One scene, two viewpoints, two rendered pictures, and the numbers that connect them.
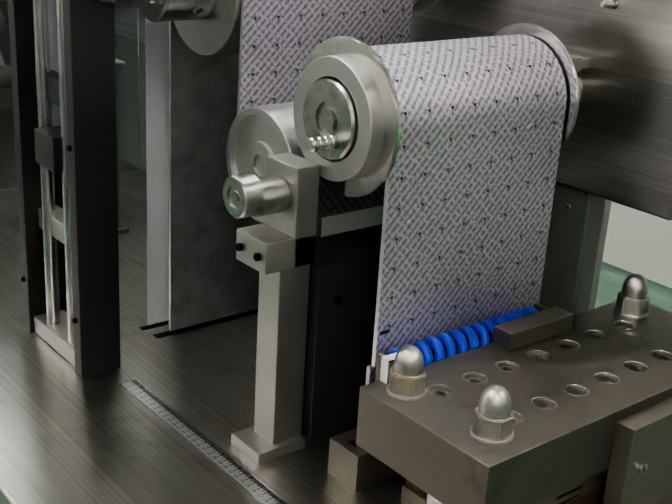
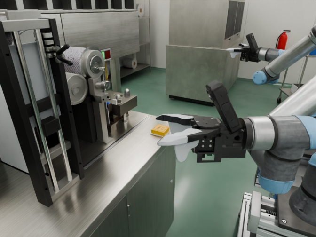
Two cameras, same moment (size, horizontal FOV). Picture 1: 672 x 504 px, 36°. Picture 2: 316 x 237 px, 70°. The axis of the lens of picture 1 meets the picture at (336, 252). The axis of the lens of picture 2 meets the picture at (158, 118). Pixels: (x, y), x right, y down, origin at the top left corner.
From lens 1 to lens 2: 1.46 m
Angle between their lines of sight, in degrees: 100
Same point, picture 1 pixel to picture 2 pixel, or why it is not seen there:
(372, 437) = (122, 111)
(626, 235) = not seen: outside the picture
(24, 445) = (124, 170)
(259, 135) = (73, 82)
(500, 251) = not seen: hidden behind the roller
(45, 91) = (38, 109)
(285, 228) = (100, 91)
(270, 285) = (102, 105)
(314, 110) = (93, 64)
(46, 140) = (54, 121)
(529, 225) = not seen: hidden behind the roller
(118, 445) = (116, 157)
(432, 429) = (129, 99)
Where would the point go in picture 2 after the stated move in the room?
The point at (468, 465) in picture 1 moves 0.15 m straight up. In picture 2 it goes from (135, 98) to (133, 71)
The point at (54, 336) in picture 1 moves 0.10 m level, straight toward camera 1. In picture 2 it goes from (66, 186) to (93, 174)
